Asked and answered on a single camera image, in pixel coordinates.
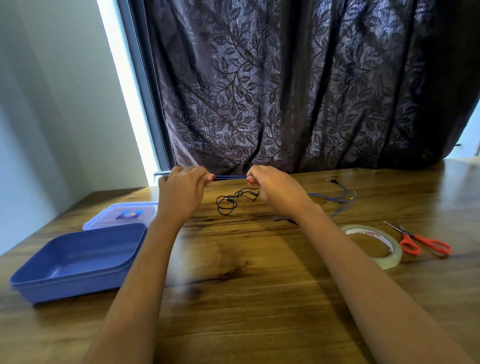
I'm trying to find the blue cable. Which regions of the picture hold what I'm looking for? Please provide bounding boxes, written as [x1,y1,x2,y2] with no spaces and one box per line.
[214,175,357,226]

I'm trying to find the orange handled scissors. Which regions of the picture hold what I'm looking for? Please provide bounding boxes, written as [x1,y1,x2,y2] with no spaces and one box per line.
[383,220,452,257]

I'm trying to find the dark leaf patterned curtain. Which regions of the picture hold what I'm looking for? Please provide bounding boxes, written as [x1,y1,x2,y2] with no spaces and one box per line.
[142,0,480,175]

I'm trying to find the person's right hand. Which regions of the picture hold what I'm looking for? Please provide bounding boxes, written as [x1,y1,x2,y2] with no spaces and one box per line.
[246,165,319,215]

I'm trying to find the person's left hand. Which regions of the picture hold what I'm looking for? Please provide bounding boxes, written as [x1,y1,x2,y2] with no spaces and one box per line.
[156,166,216,225]

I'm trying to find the grey window frame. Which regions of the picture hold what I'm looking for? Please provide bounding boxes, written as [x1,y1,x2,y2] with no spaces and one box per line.
[116,0,175,177]

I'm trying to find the black cable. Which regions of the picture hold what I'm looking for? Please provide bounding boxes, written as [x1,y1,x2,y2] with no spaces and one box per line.
[216,188,260,216]

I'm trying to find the person's right forearm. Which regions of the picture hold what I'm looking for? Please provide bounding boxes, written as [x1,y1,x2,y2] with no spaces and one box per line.
[294,204,477,364]

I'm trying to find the blue plastic container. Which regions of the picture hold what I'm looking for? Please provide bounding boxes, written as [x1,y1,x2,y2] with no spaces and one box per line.
[9,223,148,304]

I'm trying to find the clear tape roll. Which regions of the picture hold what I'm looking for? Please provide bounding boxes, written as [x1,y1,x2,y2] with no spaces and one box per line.
[340,224,403,270]

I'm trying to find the person's left forearm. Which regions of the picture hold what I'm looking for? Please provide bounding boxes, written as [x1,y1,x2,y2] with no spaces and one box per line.
[80,214,188,364]

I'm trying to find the clear blue container lid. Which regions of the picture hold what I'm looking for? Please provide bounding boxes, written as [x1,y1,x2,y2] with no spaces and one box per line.
[82,202,159,231]

